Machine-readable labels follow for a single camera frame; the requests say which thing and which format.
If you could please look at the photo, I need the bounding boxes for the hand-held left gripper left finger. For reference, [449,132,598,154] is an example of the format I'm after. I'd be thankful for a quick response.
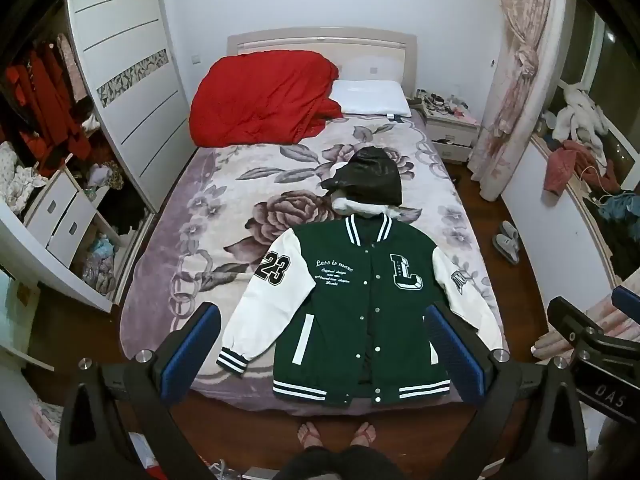
[56,302,222,480]

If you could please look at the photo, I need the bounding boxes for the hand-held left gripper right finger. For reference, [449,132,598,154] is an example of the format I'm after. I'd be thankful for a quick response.
[424,301,590,480]

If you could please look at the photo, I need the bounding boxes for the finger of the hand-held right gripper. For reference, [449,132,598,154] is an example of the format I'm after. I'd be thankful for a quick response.
[547,297,608,348]
[612,285,640,317]

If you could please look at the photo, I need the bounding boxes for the green varsity jacket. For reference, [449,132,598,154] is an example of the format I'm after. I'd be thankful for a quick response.
[216,212,505,406]

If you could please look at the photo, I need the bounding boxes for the dark clothes pile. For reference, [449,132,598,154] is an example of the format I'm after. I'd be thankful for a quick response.
[585,180,640,281]

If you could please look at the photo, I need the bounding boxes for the pastel clothes pile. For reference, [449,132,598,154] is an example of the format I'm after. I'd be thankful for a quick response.
[75,232,126,296]

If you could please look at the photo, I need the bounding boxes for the floral folded clothes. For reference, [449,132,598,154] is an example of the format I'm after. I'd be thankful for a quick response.
[0,140,46,216]

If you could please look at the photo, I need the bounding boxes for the red hanging clothes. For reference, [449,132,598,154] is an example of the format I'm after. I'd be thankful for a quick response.
[5,42,93,178]

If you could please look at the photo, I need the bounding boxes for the pink striped cloth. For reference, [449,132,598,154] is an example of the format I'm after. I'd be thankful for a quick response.
[530,290,640,361]

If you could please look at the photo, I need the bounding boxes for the grey slipper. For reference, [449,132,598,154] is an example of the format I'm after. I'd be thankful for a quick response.
[500,220,524,246]
[492,234,521,265]

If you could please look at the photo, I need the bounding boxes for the person's right foot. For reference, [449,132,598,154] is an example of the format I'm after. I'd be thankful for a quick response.
[350,421,377,447]

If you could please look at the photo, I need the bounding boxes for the person's foot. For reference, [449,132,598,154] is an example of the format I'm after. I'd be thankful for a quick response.
[350,421,377,447]
[296,421,326,448]

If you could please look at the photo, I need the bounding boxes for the floral bed blanket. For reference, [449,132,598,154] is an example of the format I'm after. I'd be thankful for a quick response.
[120,110,511,418]

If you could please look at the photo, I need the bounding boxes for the pink crumpled garment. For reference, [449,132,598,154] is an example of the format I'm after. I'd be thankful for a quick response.
[544,140,608,196]

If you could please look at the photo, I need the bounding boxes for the person's left foot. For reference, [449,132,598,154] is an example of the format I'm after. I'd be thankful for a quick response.
[296,421,326,448]

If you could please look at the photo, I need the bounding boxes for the person's black trousers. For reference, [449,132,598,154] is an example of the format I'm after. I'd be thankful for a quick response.
[280,442,406,480]

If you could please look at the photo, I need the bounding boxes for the white wardrobe drawers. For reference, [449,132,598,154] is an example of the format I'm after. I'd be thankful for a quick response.
[22,167,98,261]

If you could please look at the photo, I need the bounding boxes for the white plush toy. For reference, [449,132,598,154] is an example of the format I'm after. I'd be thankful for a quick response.
[552,82,613,143]

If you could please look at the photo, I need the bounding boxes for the black fur-trimmed hooded jacket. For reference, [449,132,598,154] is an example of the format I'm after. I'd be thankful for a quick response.
[325,146,423,223]

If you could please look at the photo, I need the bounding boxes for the white nightstand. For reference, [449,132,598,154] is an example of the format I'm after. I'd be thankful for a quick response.
[417,97,482,163]

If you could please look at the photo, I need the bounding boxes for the pink floral curtain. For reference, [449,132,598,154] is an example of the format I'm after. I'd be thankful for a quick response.
[467,0,571,201]

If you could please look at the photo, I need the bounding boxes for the clutter of small toiletries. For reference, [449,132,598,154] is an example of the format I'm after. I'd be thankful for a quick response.
[415,87,471,116]

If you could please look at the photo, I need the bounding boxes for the red quilt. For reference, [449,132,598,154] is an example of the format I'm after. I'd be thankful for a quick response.
[189,51,343,148]

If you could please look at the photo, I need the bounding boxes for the white pillow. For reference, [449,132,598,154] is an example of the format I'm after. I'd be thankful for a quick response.
[330,79,412,118]

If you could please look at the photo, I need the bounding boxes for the white sliding wardrobe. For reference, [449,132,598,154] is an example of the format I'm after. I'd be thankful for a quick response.
[65,0,198,213]

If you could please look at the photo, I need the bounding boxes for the beige bed headboard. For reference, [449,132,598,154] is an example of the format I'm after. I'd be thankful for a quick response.
[226,26,418,98]

